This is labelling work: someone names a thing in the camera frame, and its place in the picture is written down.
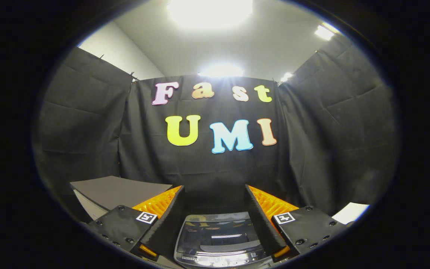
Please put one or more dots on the black backdrop cloth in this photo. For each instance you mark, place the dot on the black backdrop cloth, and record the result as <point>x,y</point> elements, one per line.
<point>218,168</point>

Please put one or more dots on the white flat board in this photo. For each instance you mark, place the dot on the white flat board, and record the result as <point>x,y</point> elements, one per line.
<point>349,212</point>

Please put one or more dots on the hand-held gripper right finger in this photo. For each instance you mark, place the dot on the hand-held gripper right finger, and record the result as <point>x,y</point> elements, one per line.
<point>261,224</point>

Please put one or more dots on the grey top-load washing machine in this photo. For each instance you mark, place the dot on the grey top-load washing machine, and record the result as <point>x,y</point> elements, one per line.
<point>179,261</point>

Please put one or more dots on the small ceiling light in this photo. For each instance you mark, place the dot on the small ceiling light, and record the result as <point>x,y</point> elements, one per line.
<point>286,77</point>

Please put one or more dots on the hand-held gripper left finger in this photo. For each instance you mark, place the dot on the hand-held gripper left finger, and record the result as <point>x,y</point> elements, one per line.
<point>168,224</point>

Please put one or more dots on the dark washing machine lid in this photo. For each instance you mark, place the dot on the dark washing machine lid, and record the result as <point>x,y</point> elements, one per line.
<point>218,233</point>

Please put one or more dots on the rectangular ceiling light panel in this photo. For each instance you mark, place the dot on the rectangular ceiling light panel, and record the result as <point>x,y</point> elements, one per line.
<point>325,33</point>

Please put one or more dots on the large round ceiling light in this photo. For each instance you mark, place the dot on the large round ceiling light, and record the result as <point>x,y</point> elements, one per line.
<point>210,12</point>

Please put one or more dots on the grey side table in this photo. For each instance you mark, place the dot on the grey side table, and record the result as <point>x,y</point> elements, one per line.
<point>118,190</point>

